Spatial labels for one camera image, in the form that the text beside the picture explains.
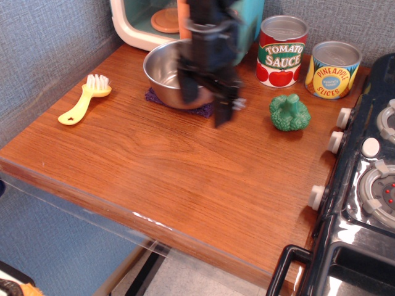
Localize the black toy stove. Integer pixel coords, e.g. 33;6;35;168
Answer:
265;52;395;296

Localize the grey stove knob front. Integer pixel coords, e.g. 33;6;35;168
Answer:
307;185;326;211

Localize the purple scrubbing pad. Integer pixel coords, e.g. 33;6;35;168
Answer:
144;88;214;118

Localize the pineapple slices can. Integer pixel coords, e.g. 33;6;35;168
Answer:
305;41;362;100

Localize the black oven door handle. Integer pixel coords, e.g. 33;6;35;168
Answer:
266;244;312;296

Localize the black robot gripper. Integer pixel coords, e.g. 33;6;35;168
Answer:
178;1;246;128

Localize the orange microwave turntable plate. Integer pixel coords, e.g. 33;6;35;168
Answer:
151;7;179;33

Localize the tomato sauce can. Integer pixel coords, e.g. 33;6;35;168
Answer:
256;15;309;88

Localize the stainless steel bowl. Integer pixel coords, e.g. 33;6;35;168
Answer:
143;39;214;107

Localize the grey stove knob rear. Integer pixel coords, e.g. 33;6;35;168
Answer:
336;108;352;130

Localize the grey stove knob middle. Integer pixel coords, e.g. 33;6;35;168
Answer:
327;131;344;154

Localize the grey stove knob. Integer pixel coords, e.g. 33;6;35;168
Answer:
336;108;352;130
307;185;326;211
327;131;344;154

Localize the yellow dish brush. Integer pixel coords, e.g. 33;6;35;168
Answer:
58;74;112;126

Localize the green toy broccoli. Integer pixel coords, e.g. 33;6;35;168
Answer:
269;94;311;132

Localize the orange fuzzy object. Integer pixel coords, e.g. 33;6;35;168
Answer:
1;279;44;296

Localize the teal toy microwave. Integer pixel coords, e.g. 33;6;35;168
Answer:
110;1;264;65

